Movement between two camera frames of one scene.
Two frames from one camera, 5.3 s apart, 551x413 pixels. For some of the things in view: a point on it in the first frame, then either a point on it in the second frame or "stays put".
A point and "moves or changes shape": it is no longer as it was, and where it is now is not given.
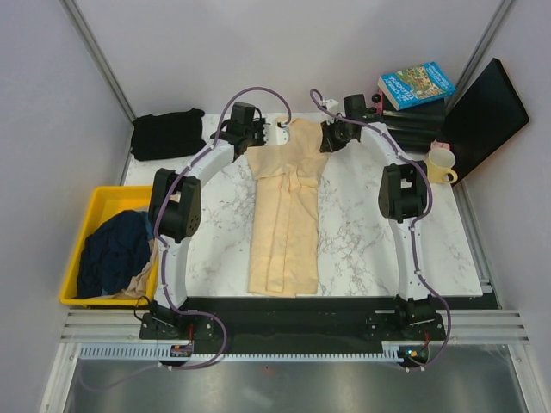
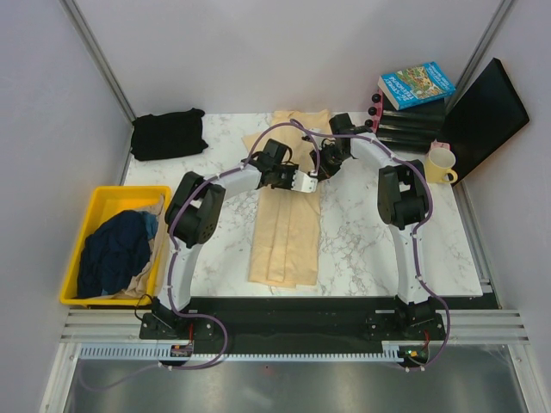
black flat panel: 484,116 stays put
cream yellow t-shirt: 284,231 moves or changes shape
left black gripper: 260,126 -> 290,169
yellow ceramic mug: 440,162 stays put
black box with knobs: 415,127 stays put
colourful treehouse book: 415,86 stays put
